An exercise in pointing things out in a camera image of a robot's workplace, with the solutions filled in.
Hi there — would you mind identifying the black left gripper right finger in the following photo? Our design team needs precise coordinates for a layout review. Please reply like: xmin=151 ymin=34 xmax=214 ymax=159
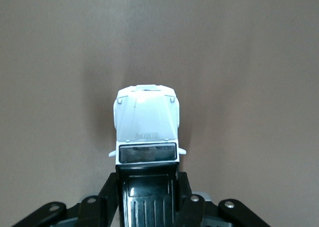
xmin=174 ymin=172 xmax=272 ymax=227

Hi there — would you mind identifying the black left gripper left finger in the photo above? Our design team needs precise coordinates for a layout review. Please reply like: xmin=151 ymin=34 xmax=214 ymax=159
xmin=12 ymin=172 xmax=120 ymax=227

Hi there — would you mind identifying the white jeep toy black roof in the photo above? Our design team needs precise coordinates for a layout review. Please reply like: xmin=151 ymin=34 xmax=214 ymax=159
xmin=108 ymin=84 xmax=187 ymax=227

